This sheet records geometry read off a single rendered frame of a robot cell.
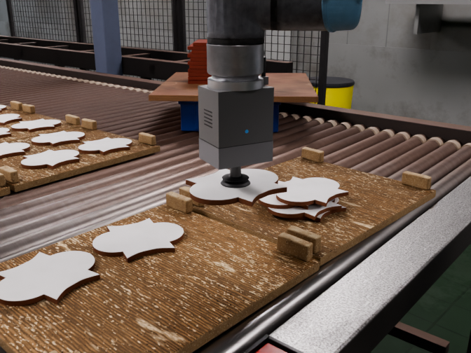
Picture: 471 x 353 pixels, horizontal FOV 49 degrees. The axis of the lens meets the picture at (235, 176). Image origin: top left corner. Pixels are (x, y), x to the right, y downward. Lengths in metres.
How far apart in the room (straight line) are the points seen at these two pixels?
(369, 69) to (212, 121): 4.38
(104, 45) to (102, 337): 2.19
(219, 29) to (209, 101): 0.09
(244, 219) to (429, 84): 3.95
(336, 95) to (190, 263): 3.45
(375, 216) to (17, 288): 0.60
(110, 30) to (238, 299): 2.18
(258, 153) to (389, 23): 4.26
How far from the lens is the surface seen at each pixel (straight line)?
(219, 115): 0.66
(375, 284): 0.79
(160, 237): 0.85
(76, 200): 1.11
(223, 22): 0.66
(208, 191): 0.71
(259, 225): 0.90
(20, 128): 1.66
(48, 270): 0.79
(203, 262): 0.78
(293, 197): 0.94
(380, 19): 4.96
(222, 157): 0.68
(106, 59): 2.73
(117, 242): 0.84
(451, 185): 1.25
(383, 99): 4.98
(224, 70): 0.66
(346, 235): 0.88
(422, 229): 1.00
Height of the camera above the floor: 1.31
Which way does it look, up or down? 19 degrees down
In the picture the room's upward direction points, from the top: straight up
